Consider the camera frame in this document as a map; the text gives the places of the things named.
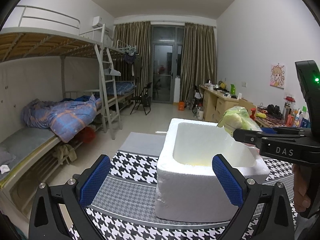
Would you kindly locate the wooden smiley chair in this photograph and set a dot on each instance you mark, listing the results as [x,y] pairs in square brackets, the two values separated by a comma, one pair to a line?
[246,103]

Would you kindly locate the glass balcony door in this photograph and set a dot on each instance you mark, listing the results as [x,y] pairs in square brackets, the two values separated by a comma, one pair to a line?
[162,67]

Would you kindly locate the blue plaid quilt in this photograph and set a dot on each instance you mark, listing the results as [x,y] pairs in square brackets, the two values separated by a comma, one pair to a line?
[67,120]

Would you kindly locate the green plastic container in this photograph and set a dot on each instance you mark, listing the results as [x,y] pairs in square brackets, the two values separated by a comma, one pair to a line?
[233,90]

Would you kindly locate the white bunk bed ladder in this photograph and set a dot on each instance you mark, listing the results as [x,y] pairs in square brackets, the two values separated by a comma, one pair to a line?
[102,80]

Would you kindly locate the cartoon wall poster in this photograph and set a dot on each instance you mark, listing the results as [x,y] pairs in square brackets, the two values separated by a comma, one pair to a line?
[277,76]

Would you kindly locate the red bag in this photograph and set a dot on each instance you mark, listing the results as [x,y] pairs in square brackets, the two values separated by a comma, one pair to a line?
[87,135]

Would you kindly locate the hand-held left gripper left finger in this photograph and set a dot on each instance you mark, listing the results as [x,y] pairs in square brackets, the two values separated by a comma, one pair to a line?
[96,180]

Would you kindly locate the houndstooth table cloth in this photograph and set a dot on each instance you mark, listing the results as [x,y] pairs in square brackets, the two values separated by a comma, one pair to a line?
[135,187]

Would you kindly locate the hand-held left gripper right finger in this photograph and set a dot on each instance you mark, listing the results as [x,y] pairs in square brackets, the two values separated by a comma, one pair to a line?
[227,180]

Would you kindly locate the silver kettle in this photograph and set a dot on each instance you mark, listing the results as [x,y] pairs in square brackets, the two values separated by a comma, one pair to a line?
[208,82]

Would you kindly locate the white clothes hanger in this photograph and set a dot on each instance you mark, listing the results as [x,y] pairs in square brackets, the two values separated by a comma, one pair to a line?
[113,72]

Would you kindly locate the white jug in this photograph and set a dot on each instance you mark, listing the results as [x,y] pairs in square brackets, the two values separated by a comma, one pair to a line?
[200,114]

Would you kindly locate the light wooden desk with drawers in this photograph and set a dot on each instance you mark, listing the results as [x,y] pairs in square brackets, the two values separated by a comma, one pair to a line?
[212,107]

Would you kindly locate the dark hanging clothes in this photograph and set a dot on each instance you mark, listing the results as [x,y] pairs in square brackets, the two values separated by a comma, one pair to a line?
[130,58]

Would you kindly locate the orange box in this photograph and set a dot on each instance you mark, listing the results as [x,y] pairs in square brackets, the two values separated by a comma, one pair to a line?
[181,105]

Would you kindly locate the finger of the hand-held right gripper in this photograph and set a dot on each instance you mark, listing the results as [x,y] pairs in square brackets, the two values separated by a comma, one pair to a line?
[250,136]
[267,130]

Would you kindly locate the small white metal bunk bed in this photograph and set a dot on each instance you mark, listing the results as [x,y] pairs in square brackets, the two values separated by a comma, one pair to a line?
[120,86]

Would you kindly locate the white air conditioner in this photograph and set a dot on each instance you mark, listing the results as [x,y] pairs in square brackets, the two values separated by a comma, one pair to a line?
[97,22]

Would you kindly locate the white foam box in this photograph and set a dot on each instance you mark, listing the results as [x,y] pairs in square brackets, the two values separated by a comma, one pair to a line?
[195,185]

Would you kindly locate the large white metal bunk bed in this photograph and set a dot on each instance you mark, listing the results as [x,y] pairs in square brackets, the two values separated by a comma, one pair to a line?
[37,42]

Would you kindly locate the yellow bag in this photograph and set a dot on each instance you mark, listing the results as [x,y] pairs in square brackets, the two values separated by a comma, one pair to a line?
[221,84]

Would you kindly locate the person's right hand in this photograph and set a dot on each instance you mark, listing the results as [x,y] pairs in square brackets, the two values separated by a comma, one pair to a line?
[301,195]

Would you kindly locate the black folding chair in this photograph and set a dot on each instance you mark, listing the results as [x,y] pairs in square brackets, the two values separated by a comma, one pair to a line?
[142,97]

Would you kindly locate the group of toiletry bottles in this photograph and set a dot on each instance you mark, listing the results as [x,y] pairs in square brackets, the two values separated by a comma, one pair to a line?
[297,117]

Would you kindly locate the khaki cloth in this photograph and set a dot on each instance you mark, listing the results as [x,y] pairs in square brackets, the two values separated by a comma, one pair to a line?
[63,153]

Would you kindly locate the black headphones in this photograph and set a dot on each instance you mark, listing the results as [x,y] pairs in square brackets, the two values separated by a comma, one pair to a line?
[273,110]

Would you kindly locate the yellow packet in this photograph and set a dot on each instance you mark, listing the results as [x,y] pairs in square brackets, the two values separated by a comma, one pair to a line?
[261,115]

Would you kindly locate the yellow-green tissue packet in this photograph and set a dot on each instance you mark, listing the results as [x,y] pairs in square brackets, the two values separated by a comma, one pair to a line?
[235,120]

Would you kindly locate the white crumpled paper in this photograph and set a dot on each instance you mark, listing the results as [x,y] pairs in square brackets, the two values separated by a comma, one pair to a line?
[4,169]

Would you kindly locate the brown curtain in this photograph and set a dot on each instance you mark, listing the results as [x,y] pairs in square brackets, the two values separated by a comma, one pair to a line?
[142,62]
[197,62]

